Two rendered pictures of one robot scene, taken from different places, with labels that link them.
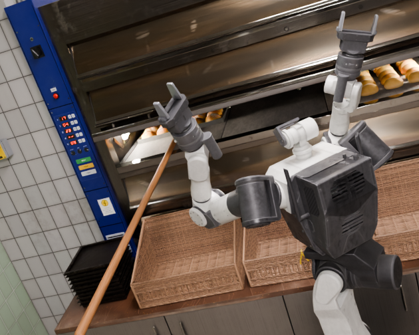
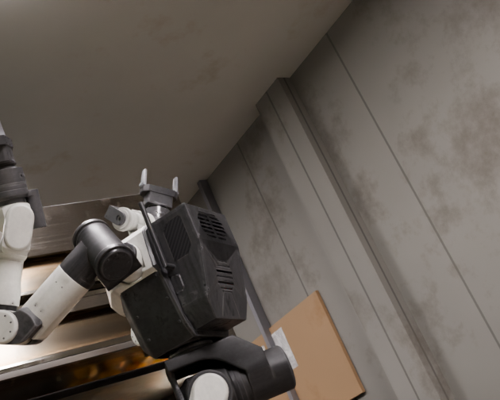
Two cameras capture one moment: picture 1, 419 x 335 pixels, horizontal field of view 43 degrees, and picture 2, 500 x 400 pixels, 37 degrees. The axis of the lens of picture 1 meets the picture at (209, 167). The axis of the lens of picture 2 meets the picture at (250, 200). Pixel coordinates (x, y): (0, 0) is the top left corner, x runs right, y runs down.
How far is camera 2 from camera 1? 1.69 m
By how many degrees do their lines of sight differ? 66
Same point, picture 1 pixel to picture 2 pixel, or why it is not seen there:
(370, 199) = (235, 257)
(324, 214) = (198, 236)
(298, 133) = (136, 213)
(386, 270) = (275, 351)
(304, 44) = (59, 334)
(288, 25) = not seen: hidden behind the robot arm
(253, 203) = (109, 234)
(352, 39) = (158, 191)
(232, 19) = not seen: outside the picture
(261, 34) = not seen: hidden behind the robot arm
